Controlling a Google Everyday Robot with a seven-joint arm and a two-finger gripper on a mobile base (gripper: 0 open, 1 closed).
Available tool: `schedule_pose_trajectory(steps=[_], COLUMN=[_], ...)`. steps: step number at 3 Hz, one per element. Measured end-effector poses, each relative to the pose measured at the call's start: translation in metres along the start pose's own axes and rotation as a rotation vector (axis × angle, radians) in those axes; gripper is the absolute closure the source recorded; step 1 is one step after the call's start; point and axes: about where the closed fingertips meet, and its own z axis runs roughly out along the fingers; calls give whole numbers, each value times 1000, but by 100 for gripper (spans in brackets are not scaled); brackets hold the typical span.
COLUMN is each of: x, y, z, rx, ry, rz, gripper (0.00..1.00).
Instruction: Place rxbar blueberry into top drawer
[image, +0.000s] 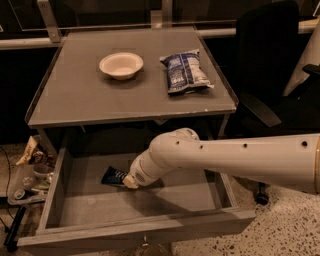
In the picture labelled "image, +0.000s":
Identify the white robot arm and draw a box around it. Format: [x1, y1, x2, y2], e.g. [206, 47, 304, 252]
[124, 128, 320, 194]

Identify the metal drawer handle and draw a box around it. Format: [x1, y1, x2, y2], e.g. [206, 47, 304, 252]
[138, 235, 167, 256]

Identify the grey metal railing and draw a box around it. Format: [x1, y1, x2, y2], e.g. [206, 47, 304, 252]
[0, 0, 320, 50]

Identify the black stand leg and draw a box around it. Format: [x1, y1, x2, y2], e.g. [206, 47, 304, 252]
[3, 206, 26, 252]

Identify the blue white chip bag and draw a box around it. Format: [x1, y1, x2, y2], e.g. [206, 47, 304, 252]
[159, 49, 214, 95]

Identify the dark blue rxbar wrapper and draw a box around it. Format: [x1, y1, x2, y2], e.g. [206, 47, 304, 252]
[101, 166, 127, 186]

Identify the grey cabinet table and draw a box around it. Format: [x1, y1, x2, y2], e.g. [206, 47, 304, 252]
[26, 27, 238, 145]

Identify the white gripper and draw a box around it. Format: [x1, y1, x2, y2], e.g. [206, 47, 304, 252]
[123, 150, 172, 189]

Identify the open grey top drawer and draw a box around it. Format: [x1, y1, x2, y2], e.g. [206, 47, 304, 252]
[18, 139, 255, 256]

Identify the white paper bowl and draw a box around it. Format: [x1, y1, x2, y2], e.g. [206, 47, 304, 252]
[99, 52, 144, 81]

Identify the clear bin of snacks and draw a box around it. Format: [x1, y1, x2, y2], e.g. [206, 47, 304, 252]
[8, 135, 56, 205]

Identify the black office chair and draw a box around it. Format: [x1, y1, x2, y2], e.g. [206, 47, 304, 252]
[219, 0, 320, 206]

